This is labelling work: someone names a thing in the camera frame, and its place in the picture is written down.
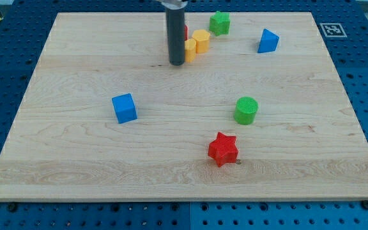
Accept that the blue triangle block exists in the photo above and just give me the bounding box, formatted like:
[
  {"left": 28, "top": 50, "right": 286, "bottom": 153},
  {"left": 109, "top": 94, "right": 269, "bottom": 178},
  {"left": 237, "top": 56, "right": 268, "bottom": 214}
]
[{"left": 257, "top": 29, "right": 279, "bottom": 53}]

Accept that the yellow hexagon block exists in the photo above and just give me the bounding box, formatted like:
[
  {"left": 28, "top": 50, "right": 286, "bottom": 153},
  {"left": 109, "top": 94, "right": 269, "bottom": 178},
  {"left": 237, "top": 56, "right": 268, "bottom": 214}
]
[{"left": 192, "top": 29, "right": 210, "bottom": 54}]

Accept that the green cylinder block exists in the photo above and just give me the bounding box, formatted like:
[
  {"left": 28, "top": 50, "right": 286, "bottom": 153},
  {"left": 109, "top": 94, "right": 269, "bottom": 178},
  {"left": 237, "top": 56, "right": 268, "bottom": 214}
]
[{"left": 234, "top": 96, "right": 259, "bottom": 125}]

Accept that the yellow heart block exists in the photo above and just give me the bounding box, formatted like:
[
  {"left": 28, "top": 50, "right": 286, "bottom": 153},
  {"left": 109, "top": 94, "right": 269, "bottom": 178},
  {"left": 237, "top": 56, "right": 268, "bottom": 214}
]
[{"left": 185, "top": 38, "right": 196, "bottom": 63}]

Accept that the red star block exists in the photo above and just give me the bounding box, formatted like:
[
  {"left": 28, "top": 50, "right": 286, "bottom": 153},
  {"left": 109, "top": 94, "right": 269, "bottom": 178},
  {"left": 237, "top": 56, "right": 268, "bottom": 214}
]
[{"left": 208, "top": 132, "right": 238, "bottom": 167}]

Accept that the green star block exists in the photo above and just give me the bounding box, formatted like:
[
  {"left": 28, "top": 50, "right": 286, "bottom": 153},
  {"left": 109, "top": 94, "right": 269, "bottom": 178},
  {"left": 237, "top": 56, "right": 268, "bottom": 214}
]
[{"left": 209, "top": 11, "right": 231, "bottom": 36}]

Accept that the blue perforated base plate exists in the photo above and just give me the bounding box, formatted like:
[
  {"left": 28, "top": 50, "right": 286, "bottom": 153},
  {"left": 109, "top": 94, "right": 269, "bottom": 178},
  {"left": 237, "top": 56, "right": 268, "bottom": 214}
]
[{"left": 0, "top": 0, "right": 368, "bottom": 229}]

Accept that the wooden board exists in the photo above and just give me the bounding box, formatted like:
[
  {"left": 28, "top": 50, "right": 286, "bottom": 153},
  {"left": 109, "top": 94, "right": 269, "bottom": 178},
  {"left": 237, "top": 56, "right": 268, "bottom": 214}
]
[{"left": 0, "top": 12, "right": 368, "bottom": 203}]

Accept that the red block behind pusher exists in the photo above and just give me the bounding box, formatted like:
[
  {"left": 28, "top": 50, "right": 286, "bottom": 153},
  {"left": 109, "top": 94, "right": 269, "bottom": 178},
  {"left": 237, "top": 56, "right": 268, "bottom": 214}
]
[{"left": 184, "top": 24, "right": 188, "bottom": 41}]

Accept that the blue cube block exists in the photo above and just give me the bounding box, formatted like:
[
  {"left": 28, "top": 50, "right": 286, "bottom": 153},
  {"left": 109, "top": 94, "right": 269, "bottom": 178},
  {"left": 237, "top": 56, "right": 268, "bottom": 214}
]
[{"left": 112, "top": 93, "right": 137, "bottom": 123}]

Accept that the white fiducial marker tag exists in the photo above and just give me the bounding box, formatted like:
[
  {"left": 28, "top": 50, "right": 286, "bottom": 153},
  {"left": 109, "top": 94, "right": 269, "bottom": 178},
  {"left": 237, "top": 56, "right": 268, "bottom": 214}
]
[{"left": 320, "top": 22, "right": 347, "bottom": 38}]

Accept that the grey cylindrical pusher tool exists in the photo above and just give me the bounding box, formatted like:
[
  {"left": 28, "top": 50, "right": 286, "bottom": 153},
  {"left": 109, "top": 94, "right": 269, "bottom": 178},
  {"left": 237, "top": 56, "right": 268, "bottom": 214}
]
[{"left": 165, "top": 8, "right": 185, "bottom": 66}]

